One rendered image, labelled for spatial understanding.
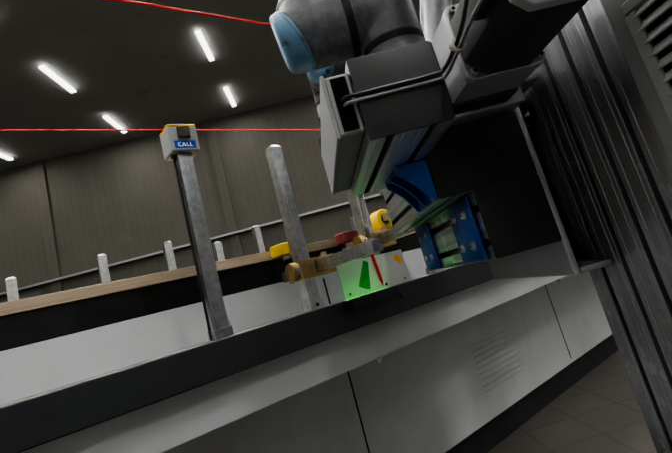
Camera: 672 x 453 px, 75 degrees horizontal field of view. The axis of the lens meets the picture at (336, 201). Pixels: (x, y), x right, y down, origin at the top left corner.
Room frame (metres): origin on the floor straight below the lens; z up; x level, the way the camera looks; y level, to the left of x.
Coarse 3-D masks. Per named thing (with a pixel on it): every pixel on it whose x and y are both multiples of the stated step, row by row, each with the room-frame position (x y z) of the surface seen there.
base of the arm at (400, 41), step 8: (392, 32) 0.70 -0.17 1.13; (400, 32) 0.70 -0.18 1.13; (408, 32) 0.70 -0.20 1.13; (416, 32) 0.71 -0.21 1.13; (376, 40) 0.71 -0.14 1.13; (384, 40) 0.70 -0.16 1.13; (392, 40) 0.70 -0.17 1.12; (400, 40) 0.70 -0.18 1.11; (408, 40) 0.70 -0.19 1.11; (416, 40) 0.70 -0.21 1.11; (424, 40) 0.72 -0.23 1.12; (368, 48) 0.72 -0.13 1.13; (376, 48) 0.71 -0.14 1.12; (384, 48) 0.70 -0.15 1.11; (392, 48) 0.70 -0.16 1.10
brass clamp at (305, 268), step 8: (320, 256) 1.20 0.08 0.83; (288, 264) 1.16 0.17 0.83; (296, 264) 1.16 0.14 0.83; (304, 264) 1.17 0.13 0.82; (312, 264) 1.18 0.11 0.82; (288, 272) 1.17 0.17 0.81; (296, 272) 1.15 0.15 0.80; (304, 272) 1.16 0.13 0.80; (312, 272) 1.18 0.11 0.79; (320, 272) 1.19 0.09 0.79; (328, 272) 1.21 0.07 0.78; (288, 280) 1.18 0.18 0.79; (296, 280) 1.16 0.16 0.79
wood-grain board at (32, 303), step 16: (256, 256) 1.32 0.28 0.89; (160, 272) 1.15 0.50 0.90; (176, 272) 1.17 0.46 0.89; (192, 272) 1.20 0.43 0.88; (80, 288) 1.03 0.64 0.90; (96, 288) 1.05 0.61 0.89; (112, 288) 1.07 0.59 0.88; (128, 288) 1.09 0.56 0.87; (0, 304) 0.94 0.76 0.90; (16, 304) 0.95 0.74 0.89; (32, 304) 0.97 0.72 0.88; (48, 304) 0.99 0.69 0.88
